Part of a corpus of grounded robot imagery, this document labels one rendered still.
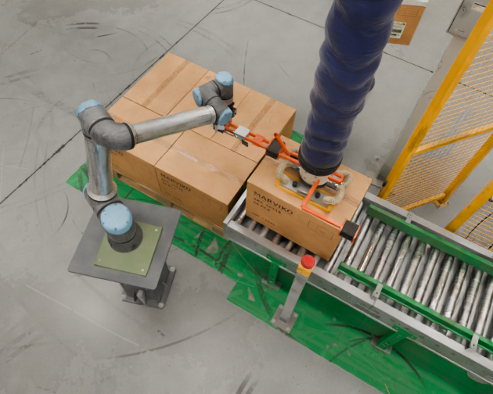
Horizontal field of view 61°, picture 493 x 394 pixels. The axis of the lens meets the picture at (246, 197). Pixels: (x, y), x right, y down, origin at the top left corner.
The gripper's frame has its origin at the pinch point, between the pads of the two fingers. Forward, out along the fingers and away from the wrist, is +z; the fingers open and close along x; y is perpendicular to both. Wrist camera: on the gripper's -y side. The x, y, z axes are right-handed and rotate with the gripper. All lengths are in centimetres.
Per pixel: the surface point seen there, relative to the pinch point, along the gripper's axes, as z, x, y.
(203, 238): 108, -27, -3
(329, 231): 20, -19, 81
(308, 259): 4, -46, 80
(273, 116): 53, 66, 3
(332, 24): -91, -8, 52
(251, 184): 14.6, -18.4, 31.2
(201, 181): 53, -12, -10
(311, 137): -32, -8, 55
